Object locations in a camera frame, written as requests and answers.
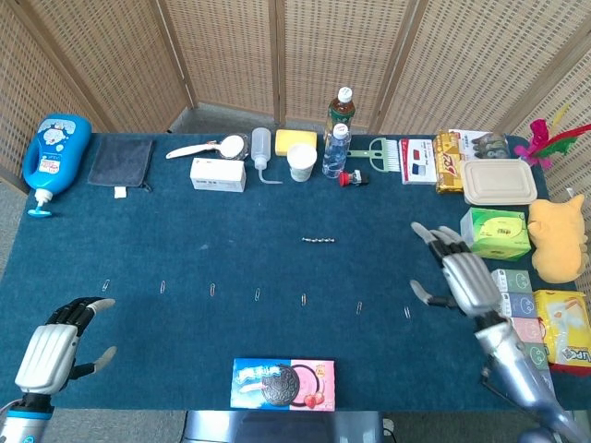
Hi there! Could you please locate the yellow snack bag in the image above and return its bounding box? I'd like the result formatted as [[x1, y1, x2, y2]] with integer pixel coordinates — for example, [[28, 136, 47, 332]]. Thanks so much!
[[533, 289, 591, 375]]

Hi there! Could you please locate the green tissue box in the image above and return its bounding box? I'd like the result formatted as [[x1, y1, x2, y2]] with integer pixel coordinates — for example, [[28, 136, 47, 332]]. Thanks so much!
[[459, 207, 532, 262]]

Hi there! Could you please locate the beige lidded lunch box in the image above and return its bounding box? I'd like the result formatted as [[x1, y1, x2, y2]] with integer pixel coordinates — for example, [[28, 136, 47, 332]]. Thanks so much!
[[460, 159, 539, 207]]

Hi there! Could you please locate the white handled round brush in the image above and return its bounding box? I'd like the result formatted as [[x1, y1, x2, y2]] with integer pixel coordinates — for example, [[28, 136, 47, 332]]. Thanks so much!
[[164, 133, 251, 162]]

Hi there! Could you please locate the white printed packet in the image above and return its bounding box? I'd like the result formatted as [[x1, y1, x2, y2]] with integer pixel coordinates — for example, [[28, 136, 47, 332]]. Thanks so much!
[[450, 129, 512, 162]]

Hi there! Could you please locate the red white flat box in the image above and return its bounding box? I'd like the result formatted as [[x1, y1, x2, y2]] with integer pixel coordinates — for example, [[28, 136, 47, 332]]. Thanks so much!
[[398, 138, 439, 186]]

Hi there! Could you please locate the green tea bottle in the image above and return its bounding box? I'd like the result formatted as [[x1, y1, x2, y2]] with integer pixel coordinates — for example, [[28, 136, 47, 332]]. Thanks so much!
[[324, 86, 357, 149]]

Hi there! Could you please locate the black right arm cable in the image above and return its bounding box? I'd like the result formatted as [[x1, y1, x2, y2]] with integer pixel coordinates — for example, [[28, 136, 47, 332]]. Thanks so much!
[[478, 364, 558, 428]]

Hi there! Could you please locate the white cardboard box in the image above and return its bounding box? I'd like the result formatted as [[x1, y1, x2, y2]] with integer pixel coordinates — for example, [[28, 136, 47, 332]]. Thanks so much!
[[189, 157, 247, 194]]

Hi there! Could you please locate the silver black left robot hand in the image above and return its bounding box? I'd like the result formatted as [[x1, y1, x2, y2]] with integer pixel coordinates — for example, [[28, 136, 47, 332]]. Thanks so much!
[[14, 297, 118, 396]]

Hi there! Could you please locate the yellow snack package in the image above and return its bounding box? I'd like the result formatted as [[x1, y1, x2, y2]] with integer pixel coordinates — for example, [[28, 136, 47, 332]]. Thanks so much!
[[434, 129, 465, 195]]

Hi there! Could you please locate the rattan folding screen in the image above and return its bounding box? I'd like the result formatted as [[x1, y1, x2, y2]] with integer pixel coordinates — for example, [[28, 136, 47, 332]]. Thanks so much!
[[0, 0, 591, 204]]

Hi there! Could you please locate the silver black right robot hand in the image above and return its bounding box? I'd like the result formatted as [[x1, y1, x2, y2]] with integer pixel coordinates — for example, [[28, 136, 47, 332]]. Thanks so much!
[[408, 221, 505, 320]]

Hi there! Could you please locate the clear squeeze wash bottle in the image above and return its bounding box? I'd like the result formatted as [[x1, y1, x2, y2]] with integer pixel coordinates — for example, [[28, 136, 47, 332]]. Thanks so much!
[[250, 126, 283, 186]]

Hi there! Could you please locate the blue detergent bottle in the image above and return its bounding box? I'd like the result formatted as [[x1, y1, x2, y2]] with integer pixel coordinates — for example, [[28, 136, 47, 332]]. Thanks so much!
[[21, 114, 93, 218]]

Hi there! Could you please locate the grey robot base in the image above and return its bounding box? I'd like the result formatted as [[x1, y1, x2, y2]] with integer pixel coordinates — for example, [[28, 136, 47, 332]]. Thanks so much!
[[182, 409, 387, 443]]

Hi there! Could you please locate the yellow plush toy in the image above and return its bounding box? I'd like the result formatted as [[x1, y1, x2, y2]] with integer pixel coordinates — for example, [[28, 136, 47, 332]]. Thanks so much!
[[526, 193, 591, 283]]

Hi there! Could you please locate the green handheld brush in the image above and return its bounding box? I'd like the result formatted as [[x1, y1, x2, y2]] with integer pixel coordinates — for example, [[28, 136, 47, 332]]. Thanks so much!
[[346, 137, 401, 174]]

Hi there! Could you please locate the dark grey cloth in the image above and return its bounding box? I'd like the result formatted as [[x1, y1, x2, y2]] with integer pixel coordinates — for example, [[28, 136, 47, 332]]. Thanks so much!
[[87, 137, 155, 199]]

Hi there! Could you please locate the pastel tissue multipack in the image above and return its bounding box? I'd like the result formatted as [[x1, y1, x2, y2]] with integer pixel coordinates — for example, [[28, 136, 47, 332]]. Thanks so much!
[[489, 269, 555, 370]]

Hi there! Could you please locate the clear water bottle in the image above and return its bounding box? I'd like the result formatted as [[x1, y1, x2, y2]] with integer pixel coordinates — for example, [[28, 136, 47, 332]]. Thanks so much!
[[321, 123, 352, 180]]

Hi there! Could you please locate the pink green feather shuttlecock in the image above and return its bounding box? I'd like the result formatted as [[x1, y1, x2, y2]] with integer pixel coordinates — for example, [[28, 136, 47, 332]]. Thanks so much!
[[513, 104, 591, 171]]

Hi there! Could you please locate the blue pink Oreo box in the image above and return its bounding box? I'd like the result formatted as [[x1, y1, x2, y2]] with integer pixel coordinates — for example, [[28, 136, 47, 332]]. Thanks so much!
[[229, 358, 337, 412]]

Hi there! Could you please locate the blue carpet table cover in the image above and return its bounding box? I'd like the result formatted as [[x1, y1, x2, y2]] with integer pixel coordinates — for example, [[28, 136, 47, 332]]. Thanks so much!
[[0, 132, 591, 413]]

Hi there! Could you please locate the yellow sponge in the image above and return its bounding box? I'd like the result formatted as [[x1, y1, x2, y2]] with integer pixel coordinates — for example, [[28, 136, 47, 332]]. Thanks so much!
[[274, 129, 319, 158]]

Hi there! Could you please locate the white paper cup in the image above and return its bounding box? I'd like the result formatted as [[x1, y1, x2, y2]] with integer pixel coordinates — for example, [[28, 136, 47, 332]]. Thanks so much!
[[285, 142, 319, 183]]

